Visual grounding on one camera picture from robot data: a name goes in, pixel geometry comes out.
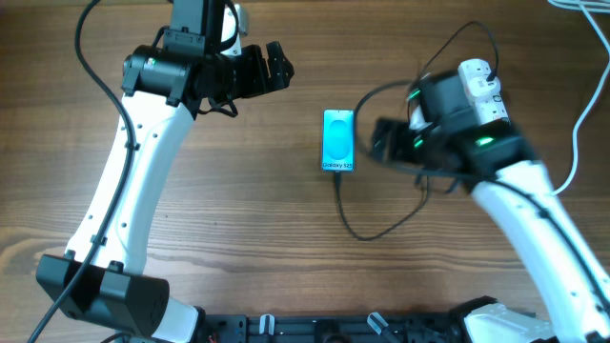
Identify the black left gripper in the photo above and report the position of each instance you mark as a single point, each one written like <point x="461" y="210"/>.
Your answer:
<point x="256" y="81"/>

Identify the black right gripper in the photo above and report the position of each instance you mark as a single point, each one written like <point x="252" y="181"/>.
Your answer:
<point x="398" y="151"/>

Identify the white charger adapter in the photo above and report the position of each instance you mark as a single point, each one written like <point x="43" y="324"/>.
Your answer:
<point x="480" y="88"/>

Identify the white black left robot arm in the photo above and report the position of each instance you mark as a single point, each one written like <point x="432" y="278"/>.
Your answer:
<point x="194" y="66"/>

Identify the white power strip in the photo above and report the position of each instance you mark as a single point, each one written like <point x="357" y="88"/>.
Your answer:
<point x="489" y="110"/>

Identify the turquoise screen smartphone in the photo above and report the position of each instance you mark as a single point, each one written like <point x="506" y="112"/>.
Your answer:
<point x="338" y="141"/>

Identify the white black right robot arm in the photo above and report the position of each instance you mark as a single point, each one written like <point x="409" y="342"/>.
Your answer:
<point x="460" y="130"/>

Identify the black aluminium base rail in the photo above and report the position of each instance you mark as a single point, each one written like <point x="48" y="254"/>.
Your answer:
<point x="414" y="327"/>

